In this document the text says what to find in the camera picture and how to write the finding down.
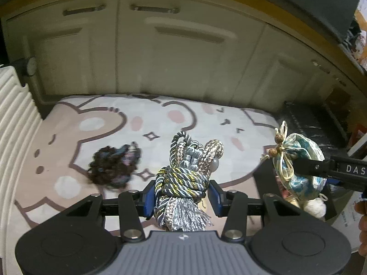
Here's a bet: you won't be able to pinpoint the grey gold braided tassel cord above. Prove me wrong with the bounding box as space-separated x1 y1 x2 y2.
153 130 225 232

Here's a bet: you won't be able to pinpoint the blue gold drawstring pouch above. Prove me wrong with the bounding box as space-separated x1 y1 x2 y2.
261 121 327 204

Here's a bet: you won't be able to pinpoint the dark brown yarn scrunchie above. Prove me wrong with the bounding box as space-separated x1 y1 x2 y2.
87 142 142 189

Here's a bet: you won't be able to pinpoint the black storage box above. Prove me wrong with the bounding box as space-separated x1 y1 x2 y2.
253 158 337 220

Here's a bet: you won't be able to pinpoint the cartoon bear floor mat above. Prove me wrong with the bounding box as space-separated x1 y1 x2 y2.
10 95 278 234

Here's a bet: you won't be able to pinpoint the white ribbed mattress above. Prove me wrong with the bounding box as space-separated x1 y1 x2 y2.
1 66 42 274

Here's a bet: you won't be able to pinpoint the cream cabinet fronts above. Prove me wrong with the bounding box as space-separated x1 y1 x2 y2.
3 0 353 112

